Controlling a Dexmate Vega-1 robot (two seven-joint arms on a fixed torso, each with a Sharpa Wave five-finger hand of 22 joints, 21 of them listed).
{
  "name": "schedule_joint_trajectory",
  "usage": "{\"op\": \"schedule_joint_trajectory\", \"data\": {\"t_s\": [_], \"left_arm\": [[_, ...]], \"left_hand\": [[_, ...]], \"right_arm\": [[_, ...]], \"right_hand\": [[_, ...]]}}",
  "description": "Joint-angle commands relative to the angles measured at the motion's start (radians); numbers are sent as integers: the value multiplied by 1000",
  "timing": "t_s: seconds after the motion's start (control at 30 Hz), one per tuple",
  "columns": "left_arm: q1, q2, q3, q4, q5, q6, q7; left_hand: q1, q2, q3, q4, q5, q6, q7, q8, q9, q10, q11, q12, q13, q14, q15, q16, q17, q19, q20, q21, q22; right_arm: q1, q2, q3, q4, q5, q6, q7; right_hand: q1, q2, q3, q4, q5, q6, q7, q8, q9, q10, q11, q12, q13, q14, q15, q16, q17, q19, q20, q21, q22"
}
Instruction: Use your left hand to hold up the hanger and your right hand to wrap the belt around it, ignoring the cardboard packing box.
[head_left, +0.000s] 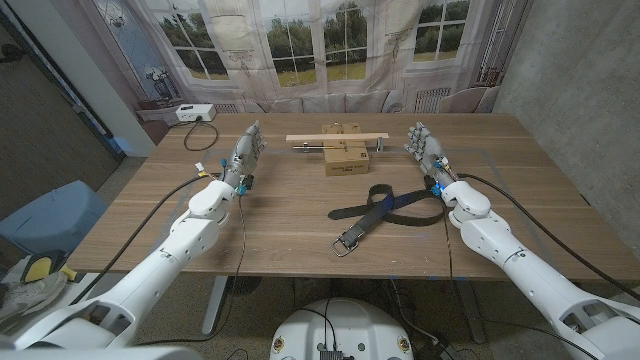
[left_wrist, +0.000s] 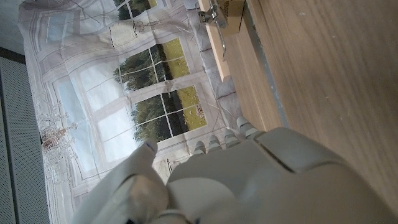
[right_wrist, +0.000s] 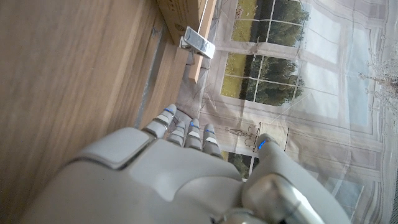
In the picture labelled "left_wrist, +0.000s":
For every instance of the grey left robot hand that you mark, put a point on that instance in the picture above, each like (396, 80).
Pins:
(248, 180)

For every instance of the wooden hanger with metal clips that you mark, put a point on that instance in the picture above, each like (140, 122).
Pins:
(217, 53)

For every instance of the printed window backdrop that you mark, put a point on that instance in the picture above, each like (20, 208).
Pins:
(102, 87)

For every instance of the brown cardboard packing box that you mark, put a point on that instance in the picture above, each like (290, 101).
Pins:
(234, 12)

